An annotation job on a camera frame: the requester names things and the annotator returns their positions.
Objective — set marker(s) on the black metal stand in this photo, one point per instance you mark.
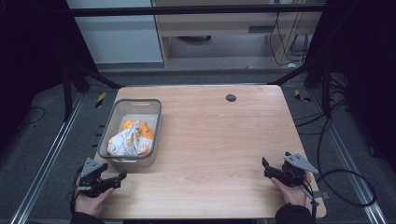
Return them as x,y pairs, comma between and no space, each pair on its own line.
67,93
325,90

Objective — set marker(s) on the white orange patterned cloth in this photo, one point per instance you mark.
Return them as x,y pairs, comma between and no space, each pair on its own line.
130,141

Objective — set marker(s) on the grey plastic basket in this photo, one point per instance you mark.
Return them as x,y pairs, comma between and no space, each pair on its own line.
154,124

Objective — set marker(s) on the person's left hand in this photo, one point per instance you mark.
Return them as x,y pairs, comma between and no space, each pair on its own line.
91,203

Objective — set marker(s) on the dark curtain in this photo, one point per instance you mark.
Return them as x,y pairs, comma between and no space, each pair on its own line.
31,46
367,62

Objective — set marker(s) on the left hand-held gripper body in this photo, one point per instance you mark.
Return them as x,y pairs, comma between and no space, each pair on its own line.
92,174

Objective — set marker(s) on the white cabinet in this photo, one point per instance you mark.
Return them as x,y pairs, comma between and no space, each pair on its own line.
118,37

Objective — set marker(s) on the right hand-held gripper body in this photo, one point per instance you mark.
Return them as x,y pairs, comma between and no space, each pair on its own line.
294,172

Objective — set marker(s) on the person's right hand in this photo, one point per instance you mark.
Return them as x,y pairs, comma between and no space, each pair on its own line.
292,194

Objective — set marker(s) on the yellow black striped tape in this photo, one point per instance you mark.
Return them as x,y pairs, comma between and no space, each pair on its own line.
100,100
301,97

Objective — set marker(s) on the metal floor rail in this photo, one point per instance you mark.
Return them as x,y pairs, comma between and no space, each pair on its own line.
348,161
46,161

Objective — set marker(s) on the black horizontal frame bar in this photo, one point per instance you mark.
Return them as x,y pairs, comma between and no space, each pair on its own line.
186,10

